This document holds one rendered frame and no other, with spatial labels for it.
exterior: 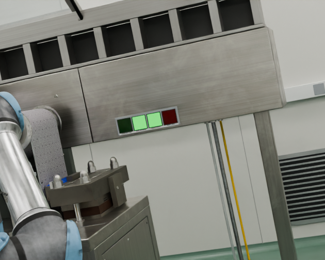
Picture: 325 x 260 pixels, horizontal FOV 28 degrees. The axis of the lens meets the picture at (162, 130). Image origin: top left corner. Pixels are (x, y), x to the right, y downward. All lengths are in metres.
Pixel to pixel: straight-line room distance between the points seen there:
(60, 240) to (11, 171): 0.22
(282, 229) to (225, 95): 0.59
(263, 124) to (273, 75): 0.26
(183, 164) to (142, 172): 0.33
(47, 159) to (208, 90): 0.64
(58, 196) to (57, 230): 0.82
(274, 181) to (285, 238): 0.23
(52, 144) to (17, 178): 0.93
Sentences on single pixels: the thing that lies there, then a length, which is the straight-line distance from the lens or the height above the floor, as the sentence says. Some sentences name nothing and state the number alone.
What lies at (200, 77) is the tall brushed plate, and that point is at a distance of 2.41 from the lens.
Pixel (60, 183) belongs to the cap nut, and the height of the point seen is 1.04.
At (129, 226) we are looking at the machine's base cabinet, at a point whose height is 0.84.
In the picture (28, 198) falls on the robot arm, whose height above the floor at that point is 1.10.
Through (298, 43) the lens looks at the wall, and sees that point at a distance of 4.71.
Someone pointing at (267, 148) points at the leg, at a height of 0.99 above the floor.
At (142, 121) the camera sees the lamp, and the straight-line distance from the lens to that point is 2.47.
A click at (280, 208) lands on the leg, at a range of 2.60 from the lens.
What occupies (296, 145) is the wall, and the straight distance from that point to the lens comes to 4.74.
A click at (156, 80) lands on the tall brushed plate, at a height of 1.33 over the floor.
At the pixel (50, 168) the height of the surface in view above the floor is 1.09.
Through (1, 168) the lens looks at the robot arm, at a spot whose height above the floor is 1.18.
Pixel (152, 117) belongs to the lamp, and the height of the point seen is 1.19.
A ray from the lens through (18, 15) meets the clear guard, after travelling 2.65.
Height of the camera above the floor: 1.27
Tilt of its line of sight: 3 degrees down
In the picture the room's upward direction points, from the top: 11 degrees counter-clockwise
